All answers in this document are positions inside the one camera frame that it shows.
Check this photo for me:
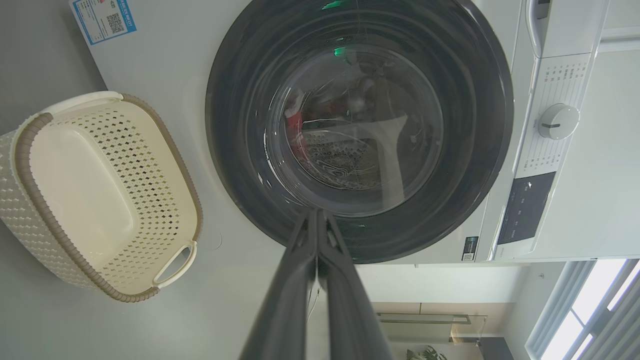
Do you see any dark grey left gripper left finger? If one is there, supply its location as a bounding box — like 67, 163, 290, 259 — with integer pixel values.
239, 209, 319, 360

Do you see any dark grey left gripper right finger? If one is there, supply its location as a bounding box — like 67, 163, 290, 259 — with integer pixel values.
318, 210, 396, 360

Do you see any red and white garment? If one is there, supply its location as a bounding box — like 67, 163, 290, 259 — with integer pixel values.
284, 90, 308, 153

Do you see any glass washing machine door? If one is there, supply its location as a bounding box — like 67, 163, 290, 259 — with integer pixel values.
205, 0, 515, 264

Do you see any steel perforated washer drum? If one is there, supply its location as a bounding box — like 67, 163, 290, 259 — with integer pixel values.
300, 129, 398, 192

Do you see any black washer display panel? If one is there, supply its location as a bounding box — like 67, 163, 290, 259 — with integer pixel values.
497, 171, 557, 246

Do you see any cream perforated laundry basket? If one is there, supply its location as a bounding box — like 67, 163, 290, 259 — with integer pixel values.
0, 91, 204, 303

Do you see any white front-load washing machine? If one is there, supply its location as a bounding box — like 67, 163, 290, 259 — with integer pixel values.
69, 0, 611, 265

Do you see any green potted plant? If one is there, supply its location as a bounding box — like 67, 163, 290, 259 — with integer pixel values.
406, 345, 448, 360

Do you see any small black QR sticker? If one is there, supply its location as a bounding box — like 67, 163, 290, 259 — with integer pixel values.
461, 236, 479, 262

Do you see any white round control knob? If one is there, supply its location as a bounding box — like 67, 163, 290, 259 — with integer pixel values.
537, 103, 581, 140

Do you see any blue energy label sticker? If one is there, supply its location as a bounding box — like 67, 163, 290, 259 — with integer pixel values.
69, 0, 137, 46

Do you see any white detergent drawer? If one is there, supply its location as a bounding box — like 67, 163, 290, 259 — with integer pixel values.
522, 0, 601, 58

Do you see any glass panel with metal frame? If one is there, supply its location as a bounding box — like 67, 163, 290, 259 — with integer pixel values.
376, 312, 488, 346

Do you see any window with white frame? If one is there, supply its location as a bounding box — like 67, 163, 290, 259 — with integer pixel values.
525, 259, 640, 360

